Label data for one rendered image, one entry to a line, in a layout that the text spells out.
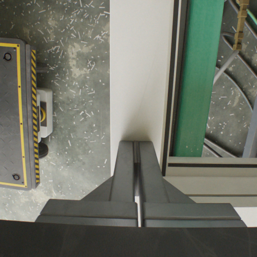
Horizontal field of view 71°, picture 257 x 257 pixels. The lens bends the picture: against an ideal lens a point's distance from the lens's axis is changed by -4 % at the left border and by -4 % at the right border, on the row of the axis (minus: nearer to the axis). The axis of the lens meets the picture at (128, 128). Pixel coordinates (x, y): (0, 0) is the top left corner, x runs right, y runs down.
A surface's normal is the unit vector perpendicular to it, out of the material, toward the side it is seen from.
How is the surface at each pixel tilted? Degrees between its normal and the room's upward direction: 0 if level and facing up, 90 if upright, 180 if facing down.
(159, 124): 0
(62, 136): 0
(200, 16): 0
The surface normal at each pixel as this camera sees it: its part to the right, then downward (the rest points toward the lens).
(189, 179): 0.02, -0.96
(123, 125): -0.02, 0.29
